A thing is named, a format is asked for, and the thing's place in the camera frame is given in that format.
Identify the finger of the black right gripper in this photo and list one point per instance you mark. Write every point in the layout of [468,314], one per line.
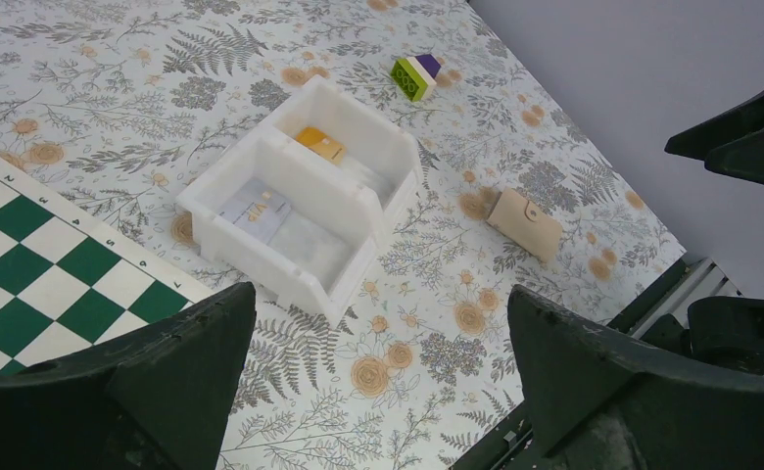
[730,144]

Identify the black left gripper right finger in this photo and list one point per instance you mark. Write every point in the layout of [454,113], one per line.
[599,399]

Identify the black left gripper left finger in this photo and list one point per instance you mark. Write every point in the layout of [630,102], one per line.
[157,397]

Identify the beige leather card holder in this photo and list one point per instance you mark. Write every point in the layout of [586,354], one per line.
[523,222]

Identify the white VIP card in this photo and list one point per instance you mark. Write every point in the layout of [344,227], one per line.
[257,209]

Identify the orange gold card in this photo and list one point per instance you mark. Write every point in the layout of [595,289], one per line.
[322,144]

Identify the green and white chessboard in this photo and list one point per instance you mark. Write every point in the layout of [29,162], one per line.
[69,281]

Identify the white two-compartment plastic bin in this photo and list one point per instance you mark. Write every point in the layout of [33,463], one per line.
[342,215]

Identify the green white purple toy block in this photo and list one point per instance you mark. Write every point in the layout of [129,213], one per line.
[415,76]

